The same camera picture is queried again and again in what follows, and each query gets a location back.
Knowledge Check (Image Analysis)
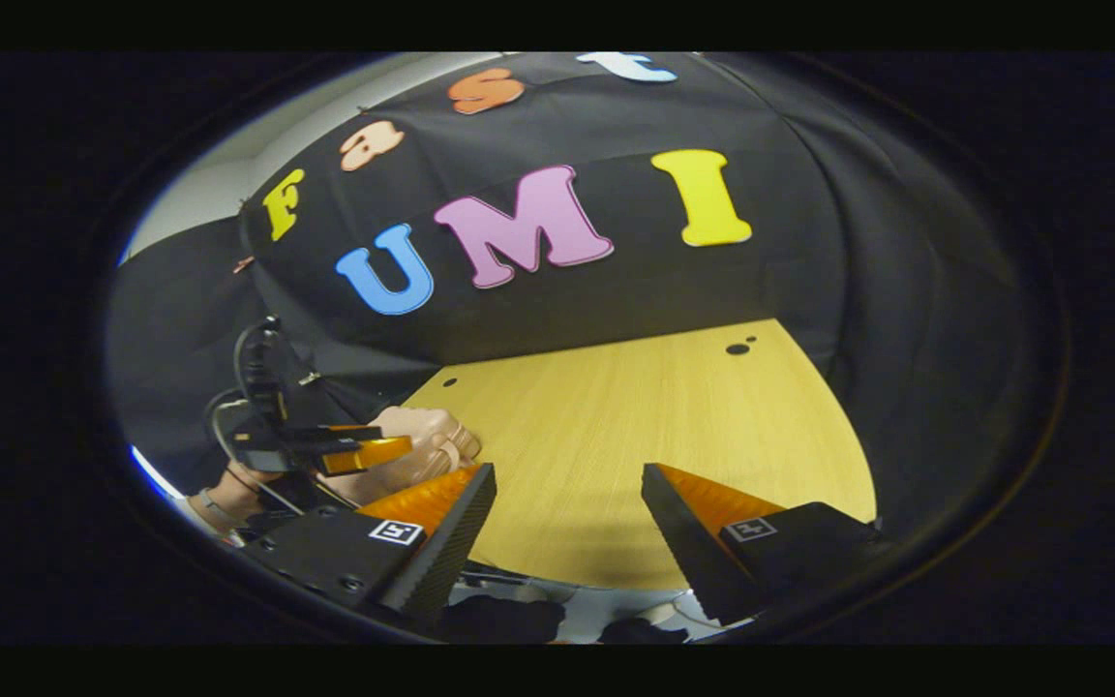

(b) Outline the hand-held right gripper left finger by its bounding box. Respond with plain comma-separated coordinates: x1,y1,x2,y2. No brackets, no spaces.
238,463,498,621

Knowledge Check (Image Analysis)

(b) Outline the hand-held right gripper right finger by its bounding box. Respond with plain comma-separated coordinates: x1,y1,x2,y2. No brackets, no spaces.
641,463,893,626

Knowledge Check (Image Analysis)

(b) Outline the person's black shoe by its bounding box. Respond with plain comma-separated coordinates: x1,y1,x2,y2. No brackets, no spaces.
600,618,690,646
439,594,568,646

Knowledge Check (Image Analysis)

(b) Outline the thin gripper cable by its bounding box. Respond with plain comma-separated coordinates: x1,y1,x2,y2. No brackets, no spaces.
203,387,312,516

